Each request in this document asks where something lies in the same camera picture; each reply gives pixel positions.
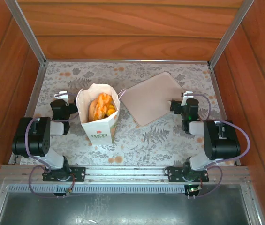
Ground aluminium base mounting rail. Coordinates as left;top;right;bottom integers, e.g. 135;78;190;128
0;164;250;186

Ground aluminium frame post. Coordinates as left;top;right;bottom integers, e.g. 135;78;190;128
4;0;47;67
207;0;256;68

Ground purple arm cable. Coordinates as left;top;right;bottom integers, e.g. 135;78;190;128
25;92;79;199
192;93;251;199

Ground floral patterned tablecloth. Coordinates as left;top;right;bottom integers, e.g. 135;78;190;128
10;61;241;166

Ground aluminium back rail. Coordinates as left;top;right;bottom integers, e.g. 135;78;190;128
45;58;210;64

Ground sandy fake baguette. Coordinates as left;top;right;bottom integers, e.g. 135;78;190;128
88;99;105;122

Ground grey slotted cable duct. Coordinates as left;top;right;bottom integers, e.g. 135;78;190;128
7;184;187;195

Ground small connector board with wires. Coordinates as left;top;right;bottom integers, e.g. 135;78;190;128
64;186;76;196

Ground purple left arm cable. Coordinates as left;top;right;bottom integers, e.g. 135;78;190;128
25;92;79;199

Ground aluminium side rail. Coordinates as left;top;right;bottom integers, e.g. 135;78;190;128
8;64;46;165
209;65;242;166

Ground shiny metal sheet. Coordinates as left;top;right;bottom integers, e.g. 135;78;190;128
0;192;250;225

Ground white printed paper bag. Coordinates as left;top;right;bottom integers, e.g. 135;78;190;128
76;82;127;145

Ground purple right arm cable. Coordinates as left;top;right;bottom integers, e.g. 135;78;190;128
192;93;251;199

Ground small board with green light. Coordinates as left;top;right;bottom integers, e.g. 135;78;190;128
185;184;203;199

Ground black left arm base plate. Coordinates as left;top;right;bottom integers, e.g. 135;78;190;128
42;166;86;183

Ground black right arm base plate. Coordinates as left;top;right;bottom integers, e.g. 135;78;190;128
165;166;210;183

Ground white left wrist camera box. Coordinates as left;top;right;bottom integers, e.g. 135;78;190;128
54;91;69;99

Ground beige square tray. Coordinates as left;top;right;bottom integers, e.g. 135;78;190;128
123;71;186;127

